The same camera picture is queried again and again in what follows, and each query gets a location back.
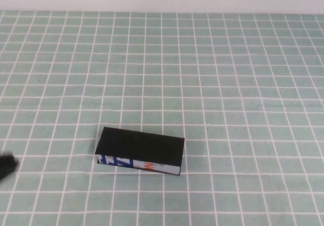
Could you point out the green white checked tablecloth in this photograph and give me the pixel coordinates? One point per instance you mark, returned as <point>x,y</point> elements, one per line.
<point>177,71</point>

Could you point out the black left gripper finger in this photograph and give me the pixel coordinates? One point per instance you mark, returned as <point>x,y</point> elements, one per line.
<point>8,170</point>
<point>6,159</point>

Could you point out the black printed glasses case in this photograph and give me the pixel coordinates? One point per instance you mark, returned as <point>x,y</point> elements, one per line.
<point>141,145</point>

